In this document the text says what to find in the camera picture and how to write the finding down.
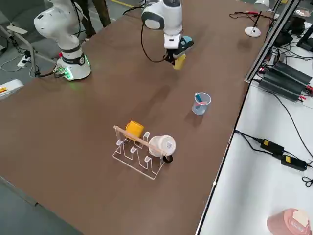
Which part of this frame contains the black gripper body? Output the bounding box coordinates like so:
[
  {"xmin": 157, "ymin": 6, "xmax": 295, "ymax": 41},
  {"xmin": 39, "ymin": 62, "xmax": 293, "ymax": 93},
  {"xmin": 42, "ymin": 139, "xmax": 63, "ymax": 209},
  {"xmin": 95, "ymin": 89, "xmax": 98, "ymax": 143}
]
[{"xmin": 175, "ymin": 41, "xmax": 195, "ymax": 57}]

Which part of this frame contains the yellow plastic cup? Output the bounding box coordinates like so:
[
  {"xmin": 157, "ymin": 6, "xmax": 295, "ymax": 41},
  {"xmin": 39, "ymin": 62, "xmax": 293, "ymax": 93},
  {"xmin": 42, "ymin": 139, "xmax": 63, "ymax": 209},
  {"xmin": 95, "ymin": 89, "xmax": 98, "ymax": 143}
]
[{"xmin": 172, "ymin": 53, "xmax": 187, "ymax": 71}]

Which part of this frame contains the clear measuring beaker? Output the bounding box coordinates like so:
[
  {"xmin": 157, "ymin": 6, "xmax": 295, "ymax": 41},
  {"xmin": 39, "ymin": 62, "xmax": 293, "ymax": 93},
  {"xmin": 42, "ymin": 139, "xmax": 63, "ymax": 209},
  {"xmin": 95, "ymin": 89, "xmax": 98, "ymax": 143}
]
[{"xmin": 191, "ymin": 92, "xmax": 212, "ymax": 116}]

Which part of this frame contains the white desk lamp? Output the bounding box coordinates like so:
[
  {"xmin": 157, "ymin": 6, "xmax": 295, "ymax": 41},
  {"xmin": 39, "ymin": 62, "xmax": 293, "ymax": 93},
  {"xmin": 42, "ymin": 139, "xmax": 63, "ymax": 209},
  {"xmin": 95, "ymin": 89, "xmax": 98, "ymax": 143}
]
[{"xmin": 244, "ymin": 0, "xmax": 271, "ymax": 38}]

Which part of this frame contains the yellow mug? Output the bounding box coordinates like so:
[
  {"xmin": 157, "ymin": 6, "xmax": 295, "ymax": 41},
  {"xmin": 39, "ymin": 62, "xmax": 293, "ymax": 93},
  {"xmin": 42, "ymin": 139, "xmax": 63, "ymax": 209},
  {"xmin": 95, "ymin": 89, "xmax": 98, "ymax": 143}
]
[{"xmin": 125, "ymin": 120, "xmax": 145, "ymax": 142}]

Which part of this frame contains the person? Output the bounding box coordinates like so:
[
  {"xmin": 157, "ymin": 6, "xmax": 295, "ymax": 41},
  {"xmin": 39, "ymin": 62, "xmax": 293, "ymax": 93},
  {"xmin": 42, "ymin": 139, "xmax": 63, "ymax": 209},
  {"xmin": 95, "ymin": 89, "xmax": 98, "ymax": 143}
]
[{"xmin": 77, "ymin": 0, "xmax": 111, "ymax": 39}]

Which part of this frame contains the white mug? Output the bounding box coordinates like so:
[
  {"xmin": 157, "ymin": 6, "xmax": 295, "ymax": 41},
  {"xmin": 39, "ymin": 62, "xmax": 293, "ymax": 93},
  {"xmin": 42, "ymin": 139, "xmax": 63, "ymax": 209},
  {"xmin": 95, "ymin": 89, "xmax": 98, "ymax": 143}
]
[{"xmin": 148, "ymin": 134, "xmax": 178, "ymax": 165}]

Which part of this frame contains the black power supply unit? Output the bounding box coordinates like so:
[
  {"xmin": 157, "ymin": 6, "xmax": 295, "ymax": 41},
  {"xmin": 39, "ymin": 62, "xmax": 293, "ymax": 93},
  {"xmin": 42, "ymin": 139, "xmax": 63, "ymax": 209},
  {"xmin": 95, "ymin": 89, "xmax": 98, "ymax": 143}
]
[
  {"xmin": 258, "ymin": 70, "xmax": 309, "ymax": 102},
  {"xmin": 270, "ymin": 61, "xmax": 313, "ymax": 85}
]

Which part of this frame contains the black power adapter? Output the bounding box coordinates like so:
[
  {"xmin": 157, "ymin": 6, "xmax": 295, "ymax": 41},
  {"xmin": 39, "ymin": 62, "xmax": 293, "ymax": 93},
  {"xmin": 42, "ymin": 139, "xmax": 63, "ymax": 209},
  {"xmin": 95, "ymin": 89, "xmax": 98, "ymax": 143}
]
[
  {"xmin": 280, "ymin": 153, "xmax": 308, "ymax": 172},
  {"xmin": 260, "ymin": 138, "xmax": 286, "ymax": 155}
]

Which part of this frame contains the white power strip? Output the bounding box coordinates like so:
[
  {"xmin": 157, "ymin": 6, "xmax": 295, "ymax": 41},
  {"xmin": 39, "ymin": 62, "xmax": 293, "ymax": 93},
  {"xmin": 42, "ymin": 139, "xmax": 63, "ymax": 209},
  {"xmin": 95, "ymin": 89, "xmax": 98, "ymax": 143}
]
[{"xmin": 17, "ymin": 54, "xmax": 32, "ymax": 69}]

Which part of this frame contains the grey chair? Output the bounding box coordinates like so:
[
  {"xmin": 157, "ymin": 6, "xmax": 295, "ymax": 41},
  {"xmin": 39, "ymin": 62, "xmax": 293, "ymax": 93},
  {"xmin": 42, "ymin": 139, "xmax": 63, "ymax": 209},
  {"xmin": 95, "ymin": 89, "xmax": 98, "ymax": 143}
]
[{"xmin": 0, "ymin": 0, "xmax": 59, "ymax": 79}]

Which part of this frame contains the white box with orange label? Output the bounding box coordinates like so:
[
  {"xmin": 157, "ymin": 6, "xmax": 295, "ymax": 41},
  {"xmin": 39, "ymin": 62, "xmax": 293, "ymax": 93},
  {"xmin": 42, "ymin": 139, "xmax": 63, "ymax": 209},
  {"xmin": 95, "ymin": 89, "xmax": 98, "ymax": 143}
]
[{"xmin": 0, "ymin": 79, "xmax": 24, "ymax": 101}]

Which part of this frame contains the pink round container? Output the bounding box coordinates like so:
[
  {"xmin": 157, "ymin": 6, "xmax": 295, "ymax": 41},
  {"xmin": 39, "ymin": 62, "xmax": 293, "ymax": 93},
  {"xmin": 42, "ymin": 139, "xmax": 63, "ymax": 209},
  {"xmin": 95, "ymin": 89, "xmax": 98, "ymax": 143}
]
[{"xmin": 266, "ymin": 208, "xmax": 313, "ymax": 235}]

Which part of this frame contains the black lamp cable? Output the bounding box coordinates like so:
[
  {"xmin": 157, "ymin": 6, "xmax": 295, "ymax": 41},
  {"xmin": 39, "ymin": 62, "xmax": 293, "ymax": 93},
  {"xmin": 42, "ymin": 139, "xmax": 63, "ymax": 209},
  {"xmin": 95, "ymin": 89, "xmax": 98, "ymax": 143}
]
[{"xmin": 229, "ymin": 9, "xmax": 279, "ymax": 21}]

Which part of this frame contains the aluminium frame post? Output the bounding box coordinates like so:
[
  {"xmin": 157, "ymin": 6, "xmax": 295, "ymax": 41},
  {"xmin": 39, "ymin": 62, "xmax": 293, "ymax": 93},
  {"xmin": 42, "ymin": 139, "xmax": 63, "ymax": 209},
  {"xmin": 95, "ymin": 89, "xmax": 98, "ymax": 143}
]
[{"xmin": 244, "ymin": 0, "xmax": 303, "ymax": 83}]

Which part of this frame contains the black arm base cable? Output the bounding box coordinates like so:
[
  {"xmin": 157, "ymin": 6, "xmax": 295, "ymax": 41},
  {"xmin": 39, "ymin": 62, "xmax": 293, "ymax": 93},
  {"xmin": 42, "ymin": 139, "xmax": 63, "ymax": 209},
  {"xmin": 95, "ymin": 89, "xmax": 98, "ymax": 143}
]
[{"xmin": 34, "ymin": 68, "xmax": 66, "ymax": 79}]

